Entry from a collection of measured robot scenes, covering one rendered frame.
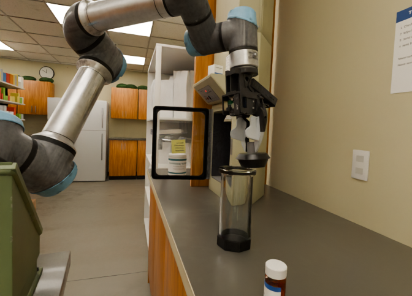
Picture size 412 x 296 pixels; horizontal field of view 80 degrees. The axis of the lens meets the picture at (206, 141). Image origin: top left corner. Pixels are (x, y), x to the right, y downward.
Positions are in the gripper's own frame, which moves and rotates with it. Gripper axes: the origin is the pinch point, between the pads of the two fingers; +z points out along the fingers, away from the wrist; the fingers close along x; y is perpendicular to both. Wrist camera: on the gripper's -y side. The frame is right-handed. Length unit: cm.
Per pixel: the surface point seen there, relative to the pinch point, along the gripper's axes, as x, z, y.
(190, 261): -7.4, 28.2, 16.4
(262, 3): -26, -61, -38
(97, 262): -199, 108, -2
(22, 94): -608, -113, 44
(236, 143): -33.5, -0.1, -26.1
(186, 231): -23.3, 27.3, 7.5
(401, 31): 19, -36, -54
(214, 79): -35.5, -27.2, -16.7
